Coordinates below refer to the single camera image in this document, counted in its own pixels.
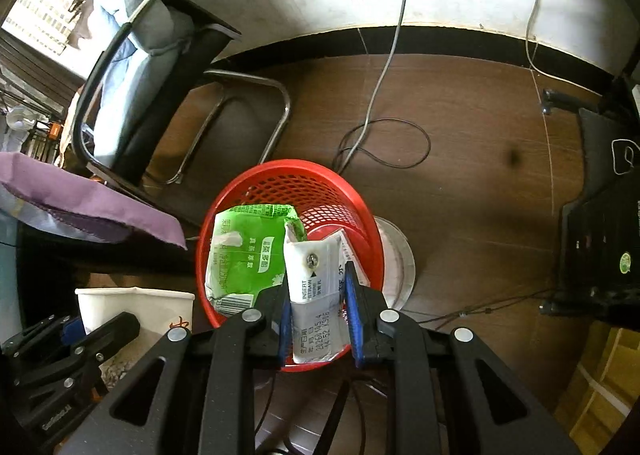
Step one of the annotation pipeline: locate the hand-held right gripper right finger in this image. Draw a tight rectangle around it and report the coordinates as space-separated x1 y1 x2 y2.
344 262 583 455

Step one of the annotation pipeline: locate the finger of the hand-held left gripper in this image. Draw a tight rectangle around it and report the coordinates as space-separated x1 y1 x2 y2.
65 312 142 376
2 315 88 361

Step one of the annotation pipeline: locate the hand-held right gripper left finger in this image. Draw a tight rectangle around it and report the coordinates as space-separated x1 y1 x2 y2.
60 285 293 455

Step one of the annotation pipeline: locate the white milk carton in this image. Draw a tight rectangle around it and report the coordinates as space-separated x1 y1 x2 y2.
284 229 357 365

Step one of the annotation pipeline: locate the red plastic mesh basket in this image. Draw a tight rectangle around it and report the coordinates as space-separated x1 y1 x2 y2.
195 160 385 373

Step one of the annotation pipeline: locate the white paper cup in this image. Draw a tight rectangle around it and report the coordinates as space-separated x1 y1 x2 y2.
75 286 196 386

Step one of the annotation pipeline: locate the white round plate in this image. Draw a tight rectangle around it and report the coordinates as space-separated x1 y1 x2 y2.
372 216 416 311

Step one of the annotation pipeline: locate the green plastic packet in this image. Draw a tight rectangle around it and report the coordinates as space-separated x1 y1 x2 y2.
205 204 307 318

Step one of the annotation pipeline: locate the purple tablecloth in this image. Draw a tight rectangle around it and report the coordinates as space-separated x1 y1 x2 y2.
0 152 188 251

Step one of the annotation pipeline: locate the small white fan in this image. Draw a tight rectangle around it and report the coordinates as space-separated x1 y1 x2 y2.
5 107 37 134

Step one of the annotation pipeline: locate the black computer tower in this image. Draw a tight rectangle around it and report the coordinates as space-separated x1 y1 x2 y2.
557 110 640 316

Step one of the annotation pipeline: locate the blue cushioned chair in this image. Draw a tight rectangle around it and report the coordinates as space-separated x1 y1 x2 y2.
92 0 196 170

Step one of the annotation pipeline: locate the cardboard box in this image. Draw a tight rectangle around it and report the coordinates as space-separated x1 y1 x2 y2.
567 322 640 441

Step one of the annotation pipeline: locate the black office chair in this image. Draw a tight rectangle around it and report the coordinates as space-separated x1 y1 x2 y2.
70 0 292 226

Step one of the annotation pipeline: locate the thin grey cable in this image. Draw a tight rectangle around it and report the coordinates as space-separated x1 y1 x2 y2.
415 287 556 325

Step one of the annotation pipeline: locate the black looped cable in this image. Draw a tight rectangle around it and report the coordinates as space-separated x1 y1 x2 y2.
335 119 432 170

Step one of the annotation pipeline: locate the white cable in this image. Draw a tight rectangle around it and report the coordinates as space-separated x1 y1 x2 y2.
460 0 601 96

